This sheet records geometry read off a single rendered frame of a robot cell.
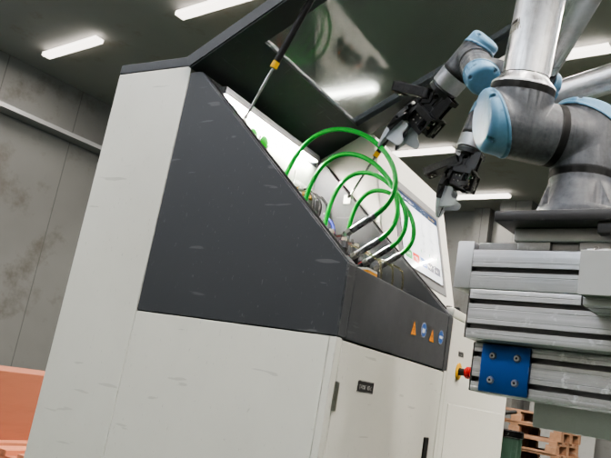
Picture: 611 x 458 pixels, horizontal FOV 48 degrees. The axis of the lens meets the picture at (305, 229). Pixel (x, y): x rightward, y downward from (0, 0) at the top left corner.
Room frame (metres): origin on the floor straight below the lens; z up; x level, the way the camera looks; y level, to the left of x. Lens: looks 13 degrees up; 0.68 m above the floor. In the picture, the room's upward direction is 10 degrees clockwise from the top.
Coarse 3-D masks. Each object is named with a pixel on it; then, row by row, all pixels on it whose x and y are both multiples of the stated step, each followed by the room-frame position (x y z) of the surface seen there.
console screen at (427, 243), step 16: (400, 192) 2.36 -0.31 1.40; (400, 208) 2.34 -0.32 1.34; (416, 208) 2.49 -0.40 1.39; (400, 224) 2.32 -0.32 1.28; (416, 224) 2.47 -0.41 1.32; (432, 224) 2.63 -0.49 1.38; (416, 240) 2.44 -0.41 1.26; (432, 240) 2.60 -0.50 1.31; (416, 256) 2.42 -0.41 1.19; (432, 256) 2.57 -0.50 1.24; (432, 272) 2.55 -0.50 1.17; (432, 288) 2.53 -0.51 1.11
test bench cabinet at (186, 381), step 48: (144, 336) 1.72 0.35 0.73; (192, 336) 1.64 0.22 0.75; (240, 336) 1.57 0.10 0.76; (288, 336) 1.50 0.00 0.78; (144, 384) 1.70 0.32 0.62; (192, 384) 1.62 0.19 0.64; (240, 384) 1.55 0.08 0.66; (288, 384) 1.49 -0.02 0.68; (144, 432) 1.68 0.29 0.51; (192, 432) 1.61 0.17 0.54; (240, 432) 1.54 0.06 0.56; (288, 432) 1.48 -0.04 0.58
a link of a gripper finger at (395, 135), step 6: (402, 120) 1.60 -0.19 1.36; (396, 126) 1.61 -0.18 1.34; (402, 126) 1.60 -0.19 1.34; (384, 132) 1.62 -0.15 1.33; (390, 132) 1.61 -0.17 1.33; (396, 132) 1.61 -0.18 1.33; (402, 132) 1.60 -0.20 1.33; (384, 138) 1.63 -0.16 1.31; (390, 138) 1.62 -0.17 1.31; (396, 138) 1.61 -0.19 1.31; (402, 138) 1.60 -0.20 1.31; (378, 144) 1.65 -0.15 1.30; (396, 144) 1.61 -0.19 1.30
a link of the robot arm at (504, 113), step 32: (544, 0) 1.08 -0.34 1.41; (512, 32) 1.12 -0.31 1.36; (544, 32) 1.09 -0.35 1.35; (512, 64) 1.12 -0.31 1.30; (544, 64) 1.10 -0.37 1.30; (480, 96) 1.16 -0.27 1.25; (512, 96) 1.11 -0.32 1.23; (544, 96) 1.11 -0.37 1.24; (480, 128) 1.16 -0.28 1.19; (512, 128) 1.11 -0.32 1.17; (544, 128) 1.11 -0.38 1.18; (544, 160) 1.16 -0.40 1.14
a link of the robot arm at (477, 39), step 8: (472, 32) 1.45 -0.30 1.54; (480, 32) 1.44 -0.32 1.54; (464, 40) 1.47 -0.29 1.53; (472, 40) 1.44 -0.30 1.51; (480, 40) 1.43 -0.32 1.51; (488, 40) 1.43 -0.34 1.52; (464, 48) 1.45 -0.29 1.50; (472, 48) 1.43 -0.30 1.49; (480, 48) 1.50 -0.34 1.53; (488, 48) 1.43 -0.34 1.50; (496, 48) 1.44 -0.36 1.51; (456, 56) 1.47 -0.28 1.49; (448, 64) 1.49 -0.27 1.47; (456, 64) 1.47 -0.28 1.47; (456, 72) 1.48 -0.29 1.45
